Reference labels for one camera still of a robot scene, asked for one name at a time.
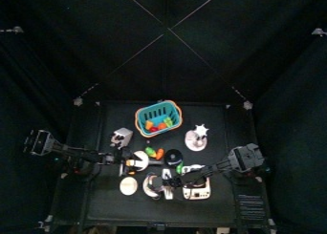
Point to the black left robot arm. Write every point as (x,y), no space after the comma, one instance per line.
(73,150)

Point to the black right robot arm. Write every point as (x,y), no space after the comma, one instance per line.
(219,165)

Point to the white toy frying pan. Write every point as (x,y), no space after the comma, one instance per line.
(140,160)

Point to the green yellow toy corn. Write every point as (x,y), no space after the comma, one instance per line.
(150,152)

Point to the green toy pepper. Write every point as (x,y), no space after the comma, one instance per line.
(179,167)

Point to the white round plate left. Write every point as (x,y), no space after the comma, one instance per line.
(128,186)

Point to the grey toy toaster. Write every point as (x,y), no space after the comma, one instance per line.
(122,136)

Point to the white toy stove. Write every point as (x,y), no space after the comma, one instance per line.
(196,193)

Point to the black round disc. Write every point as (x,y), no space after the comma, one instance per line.
(172,156)

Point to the red toy tomato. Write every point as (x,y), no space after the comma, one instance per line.
(154,129)

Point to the orange toy carrot small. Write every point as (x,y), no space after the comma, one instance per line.
(148,124)

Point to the orange toy fruit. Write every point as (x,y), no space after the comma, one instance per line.
(162,126)

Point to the teal basket orange rim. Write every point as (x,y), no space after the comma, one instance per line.
(147,115)

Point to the green toy vegetable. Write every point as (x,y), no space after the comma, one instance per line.
(168,121)

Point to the white star-shaped object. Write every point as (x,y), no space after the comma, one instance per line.
(195,141)

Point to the white spiky toy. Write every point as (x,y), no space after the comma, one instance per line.
(200,129)

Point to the grey frame clamp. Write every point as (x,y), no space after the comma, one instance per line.
(77,101)
(247,104)
(318,31)
(16,30)

